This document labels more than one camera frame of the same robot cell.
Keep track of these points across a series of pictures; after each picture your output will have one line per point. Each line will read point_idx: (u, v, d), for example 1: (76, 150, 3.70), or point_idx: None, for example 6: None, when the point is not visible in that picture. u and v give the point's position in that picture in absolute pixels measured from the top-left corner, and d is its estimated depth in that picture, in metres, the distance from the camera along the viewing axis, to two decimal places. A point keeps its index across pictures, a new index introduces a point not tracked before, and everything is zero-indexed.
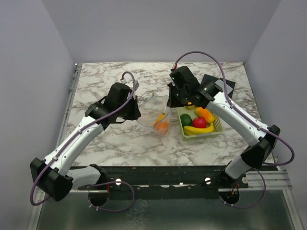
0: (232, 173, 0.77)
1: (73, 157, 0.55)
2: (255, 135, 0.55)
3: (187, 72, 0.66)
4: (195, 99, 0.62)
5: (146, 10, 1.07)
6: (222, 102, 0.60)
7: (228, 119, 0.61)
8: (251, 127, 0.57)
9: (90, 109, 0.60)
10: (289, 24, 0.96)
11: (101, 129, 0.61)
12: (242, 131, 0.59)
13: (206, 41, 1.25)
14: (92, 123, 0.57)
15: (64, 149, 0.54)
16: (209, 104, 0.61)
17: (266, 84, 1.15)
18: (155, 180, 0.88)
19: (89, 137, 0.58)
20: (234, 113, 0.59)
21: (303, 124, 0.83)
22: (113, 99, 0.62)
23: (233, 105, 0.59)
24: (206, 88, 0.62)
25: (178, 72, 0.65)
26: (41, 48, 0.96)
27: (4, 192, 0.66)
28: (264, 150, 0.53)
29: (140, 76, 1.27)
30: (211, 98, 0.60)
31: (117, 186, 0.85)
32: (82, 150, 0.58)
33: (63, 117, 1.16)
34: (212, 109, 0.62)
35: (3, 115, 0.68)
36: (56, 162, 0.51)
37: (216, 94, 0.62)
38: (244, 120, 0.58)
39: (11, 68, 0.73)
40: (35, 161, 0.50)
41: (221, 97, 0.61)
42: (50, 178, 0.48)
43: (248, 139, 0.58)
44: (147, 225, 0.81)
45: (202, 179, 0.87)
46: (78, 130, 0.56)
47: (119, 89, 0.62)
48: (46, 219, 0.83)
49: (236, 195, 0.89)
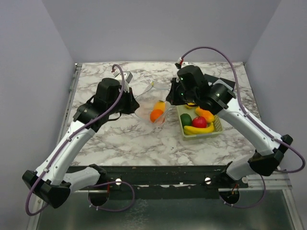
0: (232, 174, 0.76)
1: (65, 166, 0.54)
2: (270, 147, 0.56)
3: (199, 73, 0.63)
4: (206, 105, 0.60)
5: (146, 10, 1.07)
6: (236, 110, 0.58)
7: (239, 127, 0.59)
8: (265, 138, 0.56)
9: (79, 112, 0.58)
10: (289, 24, 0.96)
11: (94, 132, 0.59)
12: (254, 141, 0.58)
13: (206, 41, 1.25)
14: (82, 129, 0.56)
15: (55, 159, 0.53)
16: (222, 111, 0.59)
17: (266, 83, 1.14)
18: (155, 180, 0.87)
19: (80, 143, 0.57)
20: (248, 123, 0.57)
21: (303, 124, 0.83)
22: (102, 98, 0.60)
23: (247, 113, 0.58)
24: (218, 94, 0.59)
25: (188, 73, 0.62)
26: (41, 48, 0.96)
27: (4, 192, 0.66)
28: (278, 161, 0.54)
29: (140, 76, 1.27)
30: (225, 105, 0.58)
31: (117, 186, 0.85)
32: (75, 156, 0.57)
33: (63, 117, 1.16)
34: (224, 117, 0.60)
35: (3, 115, 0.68)
36: (48, 174, 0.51)
37: (228, 100, 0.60)
38: (258, 130, 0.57)
39: (11, 68, 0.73)
40: (28, 174, 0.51)
41: (234, 105, 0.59)
42: (43, 190, 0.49)
43: (259, 149, 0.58)
44: (147, 225, 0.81)
45: (202, 179, 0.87)
46: (67, 137, 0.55)
47: (106, 87, 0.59)
48: (46, 220, 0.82)
49: (236, 195, 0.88)
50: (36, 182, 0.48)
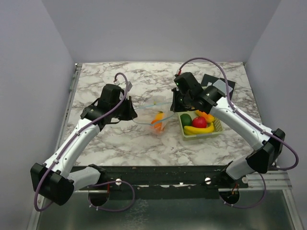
0: (232, 174, 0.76)
1: (74, 159, 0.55)
2: (259, 139, 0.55)
3: (192, 77, 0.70)
4: (199, 105, 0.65)
5: (146, 10, 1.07)
6: (225, 107, 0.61)
7: (230, 123, 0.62)
8: (254, 131, 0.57)
9: (85, 111, 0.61)
10: (289, 23, 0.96)
11: (99, 129, 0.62)
12: (245, 135, 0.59)
13: (206, 41, 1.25)
14: (89, 124, 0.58)
15: (64, 151, 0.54)
16: (212, 109, 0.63)
17: (266, 83, 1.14)
18: (155, 180, 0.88)
19: (87, 138, 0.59)
20: (237, 118, 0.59)
21: (303, 124, 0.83)
22: (106, 100, 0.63)
23: (235, 109, 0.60)
24: (208, 94, 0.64)
25: (182, 78, 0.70)
26: (41, 48, 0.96)
27: (4, 191, 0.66)
28: (268, 153, 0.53)
29: (140, 76, 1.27)
30: (214, 103, 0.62)
31: (117, 186, 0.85)
32: (81, 151, 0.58)
33: (63, 117, 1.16)
34: (216, 114, 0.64)
35: (3, 115, 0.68)
36: (58, 165, 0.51)
37: (218, 99, 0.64)
38: (247, 123, 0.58)
39: (11, 68, 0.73)
40: (36, 166, 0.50)
41: (224, 103, 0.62)
42: (53, 180, 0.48)
43: (252, 143, 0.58)
44: (147, 225, 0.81)
45: (202, 179, 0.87)
46: (76, 132, 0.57)
47: (111, 90, 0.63)
48: (46, 219, 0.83)
49: (236, 195, 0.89)
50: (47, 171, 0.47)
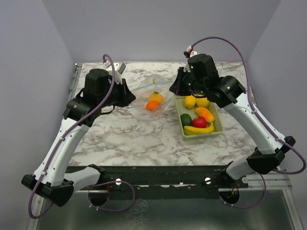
0: (232, 174, 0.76)
1: (64, 166, 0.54)
2: (272, 146, 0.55)
3: (211, 63, 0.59)
4: (215, 97, 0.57)
5: (145, 10, 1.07)
6: (244, 106, 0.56)
7: (245, 124, 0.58)
8: (269, 137, 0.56)
9: (69, 108, 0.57)
10: (289, 23, 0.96)
11: (87, 128, 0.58)
12: (257, 139, 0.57)
13: (206, 41, 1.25)
14: (74, 126, 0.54)
15: (51, 161, 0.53)
16: (229, 105, 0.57)
17: (266, 83, 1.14)
18: (155, 180, 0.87)
19: (75, 141, 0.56)
20: (255, 120, 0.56)
21: (303, 124, 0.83)
22: (91, 91, 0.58)
23: (255, 110, 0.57)
24: (229, 87, 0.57)
25: (199, 62, 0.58)
26: (41, 48, 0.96)
27: (4, 191, 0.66)
28: (278, 162, 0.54)
29: (140, 76, 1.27)
30: (233, 99, 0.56)
31: (117, 186, 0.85)
32: (71, 155, 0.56)
33: (63, 117, 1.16)
34: (231, 111, 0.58)
35: (3, 114, 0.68)
36: (47, 177, 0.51)
37: (238, 94, 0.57)
38: (264, 128, 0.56)
39: (11, 67, 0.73)
40: (26, 179, 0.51)
41: (243, 100, 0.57)
42: (45, 193, 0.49)
43: (260, 146, 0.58)
44: (147, 225, 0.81)
45: (202, 179, 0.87)
46: (61, 137, 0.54)
47: (95, 79, 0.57)
48: (46, 219, 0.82)
49: (236, 196, 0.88)
50: (36, 186, 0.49)
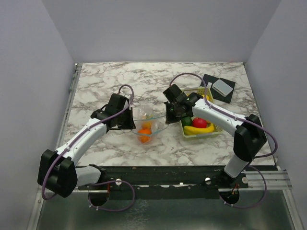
0: (231, 173, 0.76)
1: (81, 152, 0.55)
2: (232, 125, 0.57)
3: (177, 88, 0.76)
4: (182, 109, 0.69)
5: (145, 10, 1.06)
6: (202, 105, 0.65)
7: (212, 119, 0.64)
8: (229, 119, 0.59)
9: (95, 111, 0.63)
10: (289, 23, 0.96)
11: (105, 130, 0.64)
12: (224, 126, 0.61)
13: (206, 41, 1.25)
14: (100, 122, 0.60)
15: (76, 141, 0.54)
16: (193, 110, 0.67)
17: (266, 83, 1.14)
18: (155, 180, 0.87)
19: (95, 135, 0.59)
20: (213, 111, 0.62)
21: (303, 124, 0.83)
22: (113, 106, 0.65)
23: (211, 105, 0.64)
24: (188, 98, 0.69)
25: (167, 90, 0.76)
26: (41, 49, 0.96)
27: (4, 191, 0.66)
28: (243, 136, 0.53)
29: (140, 76, 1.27)
30: (191, 103, 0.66)
31: (118, 186, 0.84)
32: (87, 147, 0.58)
33: (63, 117, 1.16)
34: (198, 115, 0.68)
35: (3, 115, 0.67)
36: (69, 152, 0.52)
37: (197, 100, 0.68)
38: (221, 114, 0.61)
39: (11, 68, 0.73)
40: (47, 152, 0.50)
41: (201, 102, 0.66)
42: (63, 166, 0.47)
43: (230, 131, 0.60)
44: (147, 225, 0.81)
45: (202, 179, 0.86)
46: (87, 126, 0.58)
47: (118, 97, 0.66)
48: (46, 219, 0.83)
49: (236, 195, 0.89)
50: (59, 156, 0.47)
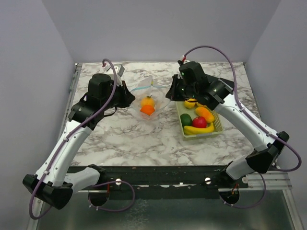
0: (232, 174, 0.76)
1: (65, 166, 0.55)
2: (264, 142, 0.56)
3: (200, 69, 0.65)
4: (205, 100, 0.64)
5: (145, 10, 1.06)
6: (231, 105, 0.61)
7: (237, 123, 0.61)
8: (260, 133, 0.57)
9: (74, 111, 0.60)
10: (289, 23, 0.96)
11: (90, 129, 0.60)
12: (250, 136, 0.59)
13: (206, 41, 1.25)
14: (77, 128, 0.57)
15: (54, 160, 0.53)
16: (218, 106, 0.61)
17: (266, 83, 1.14)
18: (155, 179, 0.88)
19: (77, 142, 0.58)
20: (243, 118, 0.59)
21: (303, 124, 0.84)
22: (95, 96, 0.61)
23: (242, 109, 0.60)
24: (215, 89, 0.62)
25: (189, 68, 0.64)
26: (41, 49, 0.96)
27: (4, 192, 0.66)
28: (272, 156, 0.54)
29: (140, 76, 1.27)
30: (221, 100, 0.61)
31: (118, 186, 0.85)
32: (73, 156, 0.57)
33: (63, 117, 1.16)
34: (220, 111, 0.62)
35: (3, 115, 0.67)
36: (48, 176, 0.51)
37: (225, 95, 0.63)
38: (253, 124, 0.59)
39: (11, 68, 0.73)
40: (28, 178, 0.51)
41: (231, 100, 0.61)
42: (46, 192, 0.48)
43: (254, 143, 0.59)
44: (147, 225, 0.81)
45: (202, 179, 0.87)
46: (64, 137, 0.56)
47: (98, 84, 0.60)
48: (46, 220, 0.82)
49: (236, 195, 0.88)
50: (38, 184, 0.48)
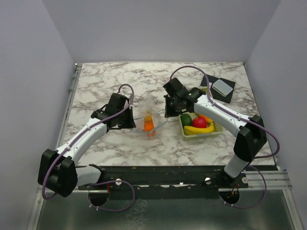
0: (230, 172, 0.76)
1: (82, 152, 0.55)
2: (236, 126, 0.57)
3: (177, 81, 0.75)
4: (183, 105, 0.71)
5: (145, 10, 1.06)
6: (204, 102, 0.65)
7: (212, 117, 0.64)
8: (232, 119, 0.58)
9: (96, 111, 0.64)
10: (289, 23, 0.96)
11: (105, 130, 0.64)
12: (225, 124, 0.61)
13: (206, 41, 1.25)
14: (100, 122, 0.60)
15: (76, 141, 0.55)
16: (194, 105, 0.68)
17: (266, 83, 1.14)
18: (155, 179, 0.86)
19: (95, 135, 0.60)
20: (215, 109, 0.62)
21: (303, 124, 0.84)
22: (114, 106, 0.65)
23: (214, 102, 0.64)
24: (190, 94, 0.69)
25: (169, 83, 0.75)
26: (41, 49, 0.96)
27: (4, 192, 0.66)
28: (246, 137, 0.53)
29: (140, 76, 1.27)
30: (194, 100, 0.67)
31: (117, 186, 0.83)
32: (88, 146, 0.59)
33: (63, 117, 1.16)
34: (199, 111, 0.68)
35: (3, 115, 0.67)
36: (69, 152, 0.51)
37: (199, 96, 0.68)
38: (224, 113, 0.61)
39: (11, 67, 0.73)
40: (47, 152, 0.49)
41: (204, 99, 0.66)
42: (63, 166, 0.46)
43: (232, 131, 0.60)
44: (147, 225, 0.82)
45: (202, 179, 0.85)
46: (88, 126, 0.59)
47: (119, 97, 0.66)
48: (46, 220, 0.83)
49: (236, 195, 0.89)
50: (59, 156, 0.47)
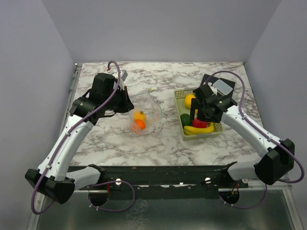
0: (233, 174, 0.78)
1: (67, 162, 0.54)
2: (264, 146, 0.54)
3: (208, 88, 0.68)
4: (210, 111, 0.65)
5: (145, 9, 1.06)
6: (234, 113, 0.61)
7: (240, 132, 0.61)
8: (261, 138, 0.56)
9: (76, 106, 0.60)
10: (289, 23, 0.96)
11: (91, 126, 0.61)
12: (252, 142, 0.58)
13: (206, 41, 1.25)
14: (80, 122, 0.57)
15: (56, 155, 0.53)
16: (222, 115, 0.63)
17: (266, 83, 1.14)
18: (155, 179, 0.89)
19: (79, 138, 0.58)
20: (245, 124, 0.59)
21: (303, 124, 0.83)
22: (98, 91, 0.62)
23: (245, 116, 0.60)
24: (221, 101, 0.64)
25: (198, 88, 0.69)
26: (41, 49, 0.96)
27: (4, 191, 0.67)
28: (272, 160, 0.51)
29: (140, 76, 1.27)
30: (224, 109, 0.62)
31: (117, 186, 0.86)
32: (74, 152, 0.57)
33: (63, 117, 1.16)
34: (226, 121, 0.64)
35: (3, 115, 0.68)
36: (51, 170, 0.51)
37: (230, 106, 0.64)
38: (255, 131, 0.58)
39: (11, 67, 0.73)
40: (30, 173, 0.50)
41: (234, 109, 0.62)
42: (48, 186, 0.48)
43: (258, 151, 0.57)
44: (147, 225, 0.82)
45: (202, 179, 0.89)
46: (66, 132, 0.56)
47: (102, 80, 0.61)
48: (46, 220, 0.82)
49: (236, 196, 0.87)
50: (41, 178, 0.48)
